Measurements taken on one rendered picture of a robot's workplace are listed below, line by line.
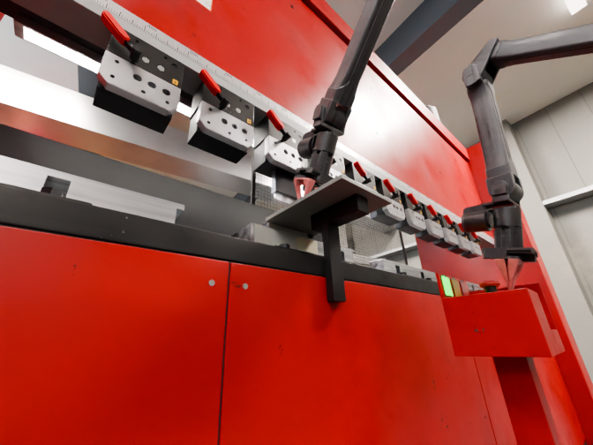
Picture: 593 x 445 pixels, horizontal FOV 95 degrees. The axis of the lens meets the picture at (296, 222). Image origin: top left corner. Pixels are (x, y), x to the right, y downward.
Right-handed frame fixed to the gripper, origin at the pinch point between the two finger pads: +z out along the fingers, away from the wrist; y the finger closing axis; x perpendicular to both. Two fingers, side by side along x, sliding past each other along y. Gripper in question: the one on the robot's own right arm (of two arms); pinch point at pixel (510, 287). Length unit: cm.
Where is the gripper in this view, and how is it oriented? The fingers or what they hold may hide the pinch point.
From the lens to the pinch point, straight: 85.0
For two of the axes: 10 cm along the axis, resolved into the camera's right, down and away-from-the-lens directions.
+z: -1.2, 9.7, -2.2
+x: -7.4, -2.4, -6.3
